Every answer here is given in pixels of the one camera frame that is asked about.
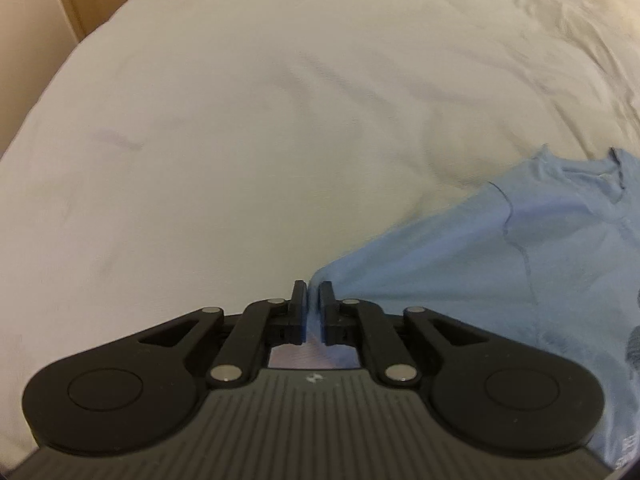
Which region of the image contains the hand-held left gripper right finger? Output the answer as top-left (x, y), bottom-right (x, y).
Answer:
top-left (318, 281), bottom-right (494, 390)

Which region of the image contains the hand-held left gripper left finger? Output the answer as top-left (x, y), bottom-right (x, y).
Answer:
top-left (135, 280), bottom-right (308, 390)

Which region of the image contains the light blue printed T-shirt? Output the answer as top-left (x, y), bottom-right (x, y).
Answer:
top-left (270, 144), bottom-right (640, 476)

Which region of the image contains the white bed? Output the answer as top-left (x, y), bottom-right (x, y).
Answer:
top-left (0, 0), bottom-right (640, 461)

